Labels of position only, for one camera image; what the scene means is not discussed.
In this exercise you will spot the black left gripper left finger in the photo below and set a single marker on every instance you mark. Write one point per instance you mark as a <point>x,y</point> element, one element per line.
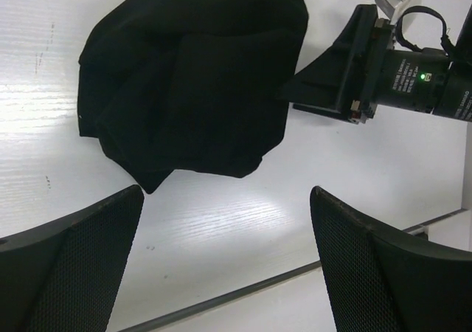
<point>64,275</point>

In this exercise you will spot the black skirt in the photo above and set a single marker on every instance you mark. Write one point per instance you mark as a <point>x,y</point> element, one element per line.
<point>194,85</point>

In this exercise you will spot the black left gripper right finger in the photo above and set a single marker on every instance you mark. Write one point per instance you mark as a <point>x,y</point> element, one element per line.
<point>380,278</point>

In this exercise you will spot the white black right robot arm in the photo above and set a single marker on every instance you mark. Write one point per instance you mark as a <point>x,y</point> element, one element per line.
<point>457,100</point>

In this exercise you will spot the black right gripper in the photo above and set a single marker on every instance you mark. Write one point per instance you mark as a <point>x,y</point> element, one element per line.
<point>372,64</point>

